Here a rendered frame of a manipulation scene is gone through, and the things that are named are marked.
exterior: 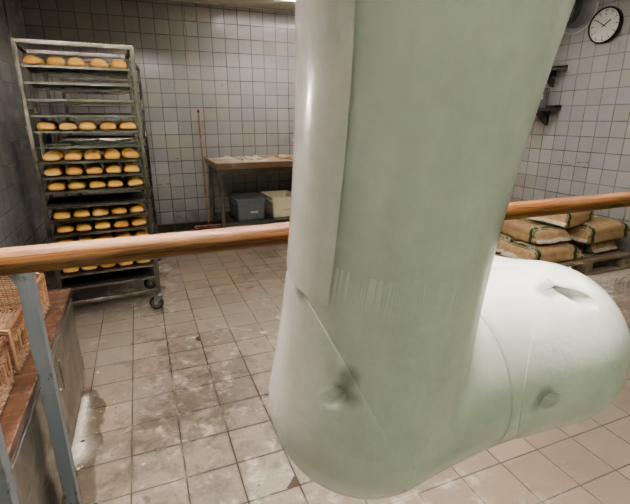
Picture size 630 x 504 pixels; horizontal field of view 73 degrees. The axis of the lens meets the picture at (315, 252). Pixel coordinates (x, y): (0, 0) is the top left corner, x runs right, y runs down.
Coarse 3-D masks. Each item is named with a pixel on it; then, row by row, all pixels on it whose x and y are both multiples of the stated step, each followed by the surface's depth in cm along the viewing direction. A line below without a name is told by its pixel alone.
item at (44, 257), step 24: (624, 192) 83; (528, 216) 73; (96, 240) 49; (120, 240) 49; (144, 240) 50; (168, 240) 51; (192, 240) 52; (216, 240) 53; (240, 240) 54; (264, 240) 55; (0, 264) 45; (24, 264) 46; (48, 264) 46; (72, 264) 48; (96, 264) 49
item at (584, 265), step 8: (504, 256) 392; (584, 256) 392; (592, 256) 392; (600, 256) 392; (608, 256) 392; (616, 256) 392; (624, 256) 396; (560, 264) 370; (568, 264) 370; (576, 264) 374; (584, 264) 378; (592, 264) 382; (616, 264) 401; (624, 264) 399; (584, 272) 381; (592, 272) 387; (600, 272) 389
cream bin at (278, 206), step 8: (264, 192) 544; (272, 192) 548; (280, 192) 552; (288, 192) 548; (272, 200) 501; (280, 200) 504; (288, 200) 508; (272, 208) 507; (280, 208) 508; (288, 208) 512; (272, 216) 512; (280, 216) 511
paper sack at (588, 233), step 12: (600, 216) 412; (564, 228) 400; (576, 228) 389; (588, 228) 382; (600, 228) 382; (612, 228) 386; (624, 228) 392; (576, 240) 385; (588, 240) 380; (600, 240) 385
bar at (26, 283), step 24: (24, 288) 120; (24, 312) 122; (48, 360) 128; (48, 384) 130; (48, 408) 132; (0, 432) 85; (0, 456) 84; (72, 456) 143; (0, 480) 85; (72, 480) 141
